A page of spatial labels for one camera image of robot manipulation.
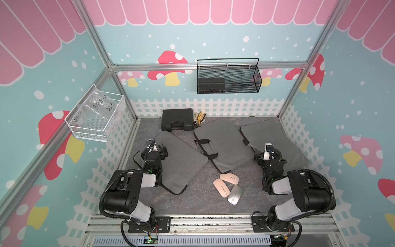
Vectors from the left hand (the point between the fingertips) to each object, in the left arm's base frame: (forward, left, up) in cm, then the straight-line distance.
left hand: (155, 148), depth 93 cm
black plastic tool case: (+29, -9, -5) cm, 31 cm away
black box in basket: (+27, -33, +26) cm, 50 cm away
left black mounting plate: (-39, -7, -7) cm, 40 cm away
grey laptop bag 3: (+18, -78, -5) cm, 80 cm away
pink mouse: (-15, -44, -6) cm, 47 cm away
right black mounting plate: (-38, -61, -7) cm, 72 cm away
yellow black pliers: (+35, -26, -8) cm, 44 cm away
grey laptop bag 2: (+10, -42, -7) cm, 44 cm away
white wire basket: (0, +22, +27) cm, 35 cm away
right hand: (0, -65, +2) cm, 66 cm away
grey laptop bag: (-7, -17, -5) cm, 19 cm away
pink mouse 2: (-21, -39, -7) cm, 45 cm away
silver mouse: (-25, -46, -6) cm, 53 cm away
